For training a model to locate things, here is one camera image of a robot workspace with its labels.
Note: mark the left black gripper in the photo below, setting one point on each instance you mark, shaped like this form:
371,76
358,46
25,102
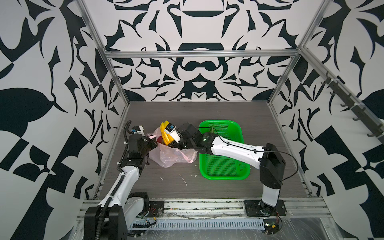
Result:
151,140

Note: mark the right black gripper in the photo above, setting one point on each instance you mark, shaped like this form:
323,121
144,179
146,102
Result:
176,145

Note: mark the yellow banana bunch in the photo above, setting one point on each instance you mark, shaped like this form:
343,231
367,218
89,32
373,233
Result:
167,138

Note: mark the pink plastic bag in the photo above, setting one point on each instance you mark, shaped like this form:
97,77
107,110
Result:
166,156

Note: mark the green plastic basket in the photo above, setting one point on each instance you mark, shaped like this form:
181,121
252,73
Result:
219,167

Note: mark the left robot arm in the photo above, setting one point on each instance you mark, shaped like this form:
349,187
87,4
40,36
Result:
117,211

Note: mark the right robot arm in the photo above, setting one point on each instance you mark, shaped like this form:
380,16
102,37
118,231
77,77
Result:
267,159

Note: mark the small circuit board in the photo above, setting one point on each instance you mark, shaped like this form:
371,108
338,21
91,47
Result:
272,226

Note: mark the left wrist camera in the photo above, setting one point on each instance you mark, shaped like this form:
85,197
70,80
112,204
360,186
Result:
138,130

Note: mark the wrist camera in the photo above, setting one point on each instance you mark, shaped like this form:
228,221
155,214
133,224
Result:
138,130
171,130

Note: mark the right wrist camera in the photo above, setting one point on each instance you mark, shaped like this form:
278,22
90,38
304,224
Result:
171,130

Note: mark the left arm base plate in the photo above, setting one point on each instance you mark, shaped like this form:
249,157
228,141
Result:
155,209

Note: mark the aluminium front rail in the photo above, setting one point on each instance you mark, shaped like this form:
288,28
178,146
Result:
235,209

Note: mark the white slotted cable duct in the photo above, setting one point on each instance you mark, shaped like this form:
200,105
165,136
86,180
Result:
200,224

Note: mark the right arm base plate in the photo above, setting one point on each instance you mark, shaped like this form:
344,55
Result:
258,209

